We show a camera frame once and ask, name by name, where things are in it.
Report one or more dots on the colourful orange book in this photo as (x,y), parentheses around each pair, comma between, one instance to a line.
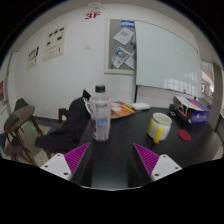
(124,110)

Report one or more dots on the glass whiteboard on stand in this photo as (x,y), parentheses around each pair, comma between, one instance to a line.
(165,56)

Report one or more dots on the clear black-capped drink bottle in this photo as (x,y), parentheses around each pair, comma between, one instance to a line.
(100,123)

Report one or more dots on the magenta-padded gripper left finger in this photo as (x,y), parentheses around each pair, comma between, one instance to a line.
(76,156)

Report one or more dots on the red floor number sign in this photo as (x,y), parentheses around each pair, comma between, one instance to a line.
(92,15)

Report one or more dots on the grey notice board with papers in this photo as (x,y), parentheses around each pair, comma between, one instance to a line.
(118,46)

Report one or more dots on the white wall switch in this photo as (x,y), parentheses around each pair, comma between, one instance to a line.
(87,46)

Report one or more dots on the large white wall poster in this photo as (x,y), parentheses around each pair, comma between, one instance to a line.
(55,42)

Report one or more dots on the brown wooden chair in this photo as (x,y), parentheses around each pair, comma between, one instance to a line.
(62,115)

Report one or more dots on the flat round red coaster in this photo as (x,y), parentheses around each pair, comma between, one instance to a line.
(184,135)

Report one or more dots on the dark padded chair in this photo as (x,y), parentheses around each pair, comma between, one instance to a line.
(20,104)

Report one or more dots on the small white wall poster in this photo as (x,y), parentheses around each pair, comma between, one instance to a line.
(33,57)

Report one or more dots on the blue and purple cardboard box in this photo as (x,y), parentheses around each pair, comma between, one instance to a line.
(196,111)

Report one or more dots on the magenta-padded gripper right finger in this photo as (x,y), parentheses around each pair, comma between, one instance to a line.
(148,158)

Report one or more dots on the black and red desk object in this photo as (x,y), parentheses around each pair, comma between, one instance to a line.
(176,111)

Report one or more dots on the round brown wooden table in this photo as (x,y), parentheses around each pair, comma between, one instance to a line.
(20,117)

